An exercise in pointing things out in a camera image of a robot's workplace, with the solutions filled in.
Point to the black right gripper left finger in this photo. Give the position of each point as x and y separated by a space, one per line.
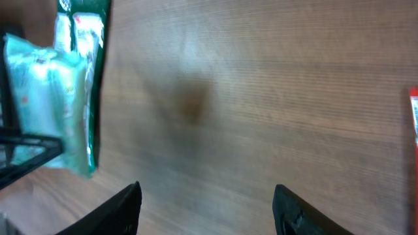
119 215

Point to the green 3M gloves package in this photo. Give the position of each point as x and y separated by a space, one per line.
82 26

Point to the red toothpaste tube pack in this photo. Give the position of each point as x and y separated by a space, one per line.
413 102

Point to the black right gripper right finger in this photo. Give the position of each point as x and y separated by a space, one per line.
294 216

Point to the mint green wet wipes pack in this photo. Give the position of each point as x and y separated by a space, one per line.
68 70

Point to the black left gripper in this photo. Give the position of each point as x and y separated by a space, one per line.
30 134

